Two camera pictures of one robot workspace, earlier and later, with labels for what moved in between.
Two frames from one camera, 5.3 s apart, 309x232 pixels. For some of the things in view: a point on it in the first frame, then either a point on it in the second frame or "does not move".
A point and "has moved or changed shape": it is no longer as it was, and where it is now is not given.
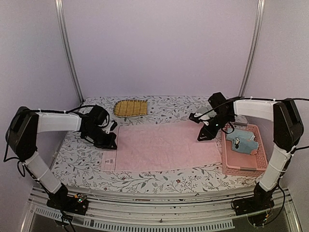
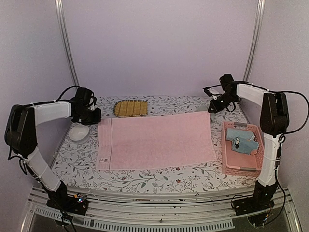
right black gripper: [210, 136] -> [217, 108]
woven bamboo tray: [131, 108] does not move
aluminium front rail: [154, 208] does not move
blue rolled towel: [243, 140] does not move
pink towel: [160, 146] has moved or changed shape
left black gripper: [110, 142] -> [97, 119]
